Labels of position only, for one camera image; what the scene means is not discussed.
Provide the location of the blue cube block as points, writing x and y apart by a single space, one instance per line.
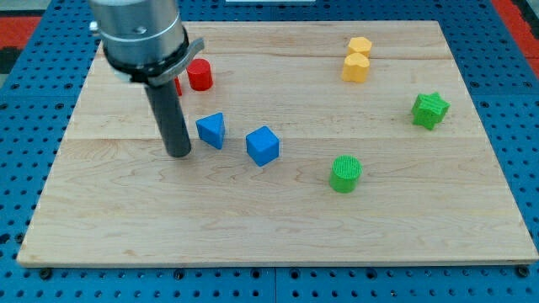
263 146

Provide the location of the green cylinder block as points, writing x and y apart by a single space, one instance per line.
345 174

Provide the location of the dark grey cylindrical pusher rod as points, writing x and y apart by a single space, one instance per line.
166 108

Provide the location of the yellow heart block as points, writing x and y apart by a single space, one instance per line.
355 68

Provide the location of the green star block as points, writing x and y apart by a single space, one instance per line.
429 110

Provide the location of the red block behind rod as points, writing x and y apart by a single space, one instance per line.
178 86

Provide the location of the blue triangular prism block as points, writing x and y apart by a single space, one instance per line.
211 130

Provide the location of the yellow hexagon block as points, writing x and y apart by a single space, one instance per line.
359 45

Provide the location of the red cylinder block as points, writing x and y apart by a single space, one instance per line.
200 75

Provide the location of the light wooden board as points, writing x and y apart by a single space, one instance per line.
115 199

